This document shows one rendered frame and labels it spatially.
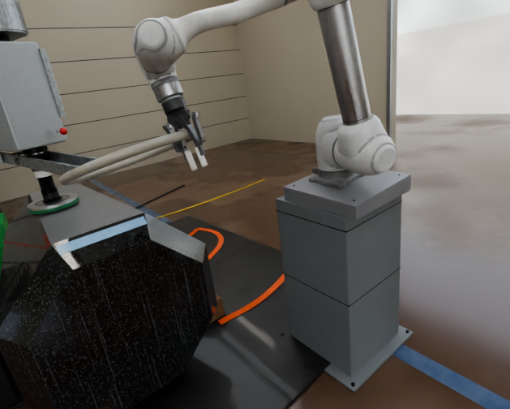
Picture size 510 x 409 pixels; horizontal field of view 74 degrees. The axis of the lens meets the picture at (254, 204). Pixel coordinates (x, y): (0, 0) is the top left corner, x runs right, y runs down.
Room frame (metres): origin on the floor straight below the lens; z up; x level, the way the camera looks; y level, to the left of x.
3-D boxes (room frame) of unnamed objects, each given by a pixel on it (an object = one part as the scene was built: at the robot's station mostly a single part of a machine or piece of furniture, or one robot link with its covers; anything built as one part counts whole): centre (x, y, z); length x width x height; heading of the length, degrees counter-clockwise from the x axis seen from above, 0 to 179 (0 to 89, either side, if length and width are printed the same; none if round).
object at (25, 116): (1.63, 1.02, 1.36); 0.36 x 0.22 x 0.45; 56
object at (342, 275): (1.44, -0.38, 0.40); 0.50 x 0.50 x 0.80; 36
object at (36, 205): (1.58, 0.96, 0.90); 0.21 x 0.21 x 0.01
